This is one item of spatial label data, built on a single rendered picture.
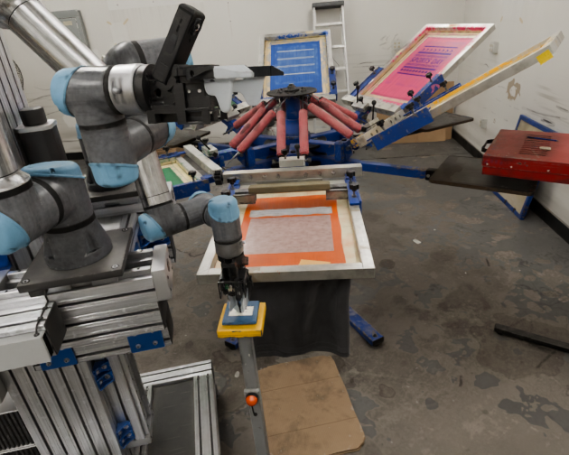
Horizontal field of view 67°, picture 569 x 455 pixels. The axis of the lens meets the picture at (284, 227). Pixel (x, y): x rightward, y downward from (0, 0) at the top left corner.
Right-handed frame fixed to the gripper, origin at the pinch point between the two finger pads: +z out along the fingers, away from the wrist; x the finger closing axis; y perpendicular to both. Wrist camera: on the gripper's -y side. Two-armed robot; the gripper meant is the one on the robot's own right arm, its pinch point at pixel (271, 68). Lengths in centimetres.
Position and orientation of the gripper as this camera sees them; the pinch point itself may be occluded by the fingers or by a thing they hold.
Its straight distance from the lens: 64.6
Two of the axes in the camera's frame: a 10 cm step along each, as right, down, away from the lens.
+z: 9.7, 0.4, -2.5
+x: -2.5, 3.4, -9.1
